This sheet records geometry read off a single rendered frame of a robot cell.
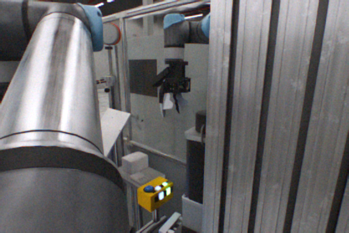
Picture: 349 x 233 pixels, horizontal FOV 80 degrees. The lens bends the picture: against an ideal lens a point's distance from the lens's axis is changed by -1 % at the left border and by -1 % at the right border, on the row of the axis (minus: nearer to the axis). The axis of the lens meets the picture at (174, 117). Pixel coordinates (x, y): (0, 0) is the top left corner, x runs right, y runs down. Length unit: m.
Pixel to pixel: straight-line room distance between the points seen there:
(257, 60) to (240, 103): 0.06
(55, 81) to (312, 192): 0.30
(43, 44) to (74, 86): 0.08
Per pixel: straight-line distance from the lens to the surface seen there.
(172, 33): 0.77
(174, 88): 0.76
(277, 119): 0.29
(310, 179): 0.31
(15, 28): 0.39
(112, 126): 1.41
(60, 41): 0.26
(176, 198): 1.72
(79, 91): 0.19
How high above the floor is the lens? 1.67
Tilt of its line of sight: 15 degrees down
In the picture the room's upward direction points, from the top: straight up
